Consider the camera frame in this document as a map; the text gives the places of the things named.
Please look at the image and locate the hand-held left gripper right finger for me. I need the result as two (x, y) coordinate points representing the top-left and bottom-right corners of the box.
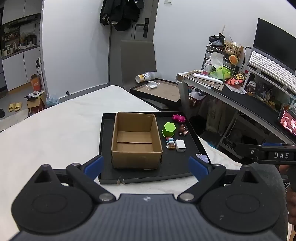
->
(177, 156), (260, 204)

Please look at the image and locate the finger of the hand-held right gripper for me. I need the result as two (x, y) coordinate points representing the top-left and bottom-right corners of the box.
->
(235, 143), (264, 163)

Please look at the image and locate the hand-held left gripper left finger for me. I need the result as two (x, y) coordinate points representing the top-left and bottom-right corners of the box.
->
(34, 155), (116, 204)

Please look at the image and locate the purple box-shaped toy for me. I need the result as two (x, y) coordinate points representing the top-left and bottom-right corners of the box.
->
(196, 153), (209, 164)

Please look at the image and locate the black shallow tray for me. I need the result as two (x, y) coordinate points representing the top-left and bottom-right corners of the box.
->
(98, 111), (212, 185)

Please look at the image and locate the white charger plug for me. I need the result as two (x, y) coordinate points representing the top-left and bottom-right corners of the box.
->
(174, 138), (185, 152)

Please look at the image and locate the small colourful toy figure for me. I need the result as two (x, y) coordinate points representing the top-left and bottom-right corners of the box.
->
(165, 137), (176, 150)

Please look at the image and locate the brown toy figure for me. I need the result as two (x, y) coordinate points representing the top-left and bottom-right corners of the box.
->
(178, 124), (189, 137)

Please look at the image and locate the green hexagonal container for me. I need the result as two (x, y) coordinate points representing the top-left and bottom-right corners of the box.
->
(161, 122), (177, 138)

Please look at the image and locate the person's right forearm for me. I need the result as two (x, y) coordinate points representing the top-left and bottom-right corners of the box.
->
(285, 185), (296, 225)

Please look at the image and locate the black curved desk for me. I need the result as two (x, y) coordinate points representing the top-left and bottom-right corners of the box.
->
(175, 71), (296, 150)

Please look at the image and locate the beige tote bag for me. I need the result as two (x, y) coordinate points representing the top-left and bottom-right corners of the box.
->
(206, 97), (232, 133)

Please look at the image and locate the raccoon figurine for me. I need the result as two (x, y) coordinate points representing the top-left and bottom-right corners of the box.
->
(246, 80), (257, 96)

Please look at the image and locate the red storage basket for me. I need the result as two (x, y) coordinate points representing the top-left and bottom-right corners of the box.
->
(188, 91), (207, 108)

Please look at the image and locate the red snack packet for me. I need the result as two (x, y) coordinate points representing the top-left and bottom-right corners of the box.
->
(225, 76), (243, 87)

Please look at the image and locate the patterned brown placemat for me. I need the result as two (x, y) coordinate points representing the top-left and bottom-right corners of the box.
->
(183, 71), (225, 91)

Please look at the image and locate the black padded seat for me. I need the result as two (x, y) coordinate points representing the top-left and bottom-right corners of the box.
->
(143, 97), (170, 111)

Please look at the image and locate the clear plastic bag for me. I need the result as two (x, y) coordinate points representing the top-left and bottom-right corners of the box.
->
(46, 94), (60, 108)

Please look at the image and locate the black framed brown board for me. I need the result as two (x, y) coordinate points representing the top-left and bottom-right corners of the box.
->
(130, 78), (182, 108)

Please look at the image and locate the green plastic bag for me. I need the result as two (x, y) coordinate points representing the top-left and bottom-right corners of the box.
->
(209, 66), (232, 80)

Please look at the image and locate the long white roll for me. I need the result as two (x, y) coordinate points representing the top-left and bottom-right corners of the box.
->
(193, 73), (225, 84)

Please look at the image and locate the cardboard box with magazine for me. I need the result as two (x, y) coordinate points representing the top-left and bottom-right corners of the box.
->
(24, 91), (46, 114)

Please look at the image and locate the white keyboard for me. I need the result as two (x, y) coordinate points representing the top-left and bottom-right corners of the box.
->
(248, 51), (296, 88)

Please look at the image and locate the grey floor mat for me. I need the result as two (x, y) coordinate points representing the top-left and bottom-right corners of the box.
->
(0, 108), (28, 131)

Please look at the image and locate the pink and white jar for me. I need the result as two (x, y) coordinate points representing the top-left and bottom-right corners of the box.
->
(202, 61), (213, 76)

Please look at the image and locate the white tissue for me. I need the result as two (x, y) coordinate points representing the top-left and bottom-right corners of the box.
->
(209, 52), (225, 69)

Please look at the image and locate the orange carton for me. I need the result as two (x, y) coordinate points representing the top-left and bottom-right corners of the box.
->
(30, 74), (43, 91)

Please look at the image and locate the wicker basket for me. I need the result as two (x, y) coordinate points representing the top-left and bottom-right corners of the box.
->
(224, 40), (244, 57)

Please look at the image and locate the grey drawer organizer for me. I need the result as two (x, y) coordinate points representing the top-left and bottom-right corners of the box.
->
(202, 45), (236, 73)

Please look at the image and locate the grey high-back chair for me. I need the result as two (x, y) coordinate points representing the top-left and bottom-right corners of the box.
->
(120, 40), (158, 90)

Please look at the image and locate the black computer monitor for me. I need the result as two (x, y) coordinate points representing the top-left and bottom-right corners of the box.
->
(253, 18), (296, 70)

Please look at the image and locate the black gadget on organizer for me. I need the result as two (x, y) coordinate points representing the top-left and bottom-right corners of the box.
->
(209, 34), (225, 46)

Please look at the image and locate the white cabinet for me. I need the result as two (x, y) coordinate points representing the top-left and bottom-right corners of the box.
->
(1, 47), (43, 92)

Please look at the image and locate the grey door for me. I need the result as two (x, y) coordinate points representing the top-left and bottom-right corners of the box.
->
(108, 0), (160, 87)

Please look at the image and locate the black hanging jacket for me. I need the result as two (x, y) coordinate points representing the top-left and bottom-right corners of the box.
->
(100, 0), (145, 31)

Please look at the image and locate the black door handle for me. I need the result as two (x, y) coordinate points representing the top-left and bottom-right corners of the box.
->
(136, 18), (149, 38)

